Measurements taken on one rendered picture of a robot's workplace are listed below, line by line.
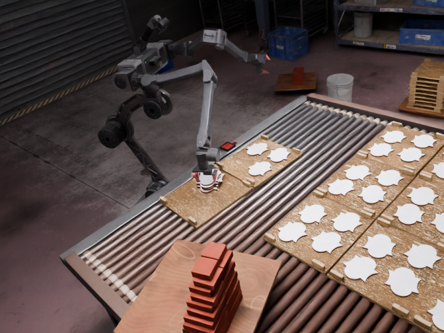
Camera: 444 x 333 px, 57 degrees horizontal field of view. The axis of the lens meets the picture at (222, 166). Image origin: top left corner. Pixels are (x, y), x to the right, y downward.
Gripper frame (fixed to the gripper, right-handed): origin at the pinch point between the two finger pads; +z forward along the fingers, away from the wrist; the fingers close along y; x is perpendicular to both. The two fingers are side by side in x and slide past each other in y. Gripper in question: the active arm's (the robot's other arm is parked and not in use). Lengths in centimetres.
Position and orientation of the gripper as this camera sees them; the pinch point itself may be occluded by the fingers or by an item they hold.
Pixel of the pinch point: (207, 181)
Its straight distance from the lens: 228.6
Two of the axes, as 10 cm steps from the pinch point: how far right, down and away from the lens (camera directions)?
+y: -9.6, -0.1, 2.8
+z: 1.5, 8.2, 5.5
